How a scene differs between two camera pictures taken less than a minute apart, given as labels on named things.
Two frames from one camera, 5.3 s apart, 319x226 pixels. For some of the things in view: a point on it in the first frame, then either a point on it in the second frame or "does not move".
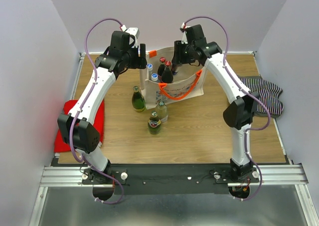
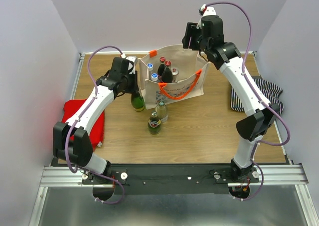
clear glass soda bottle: (161, 110) does not move
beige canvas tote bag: (190, 82) does not move
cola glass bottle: (167, 75) does not move
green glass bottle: (138, 103) does not move
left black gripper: (140, 62) -> (135, 87)
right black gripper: (177, 57) -> (191, 31)
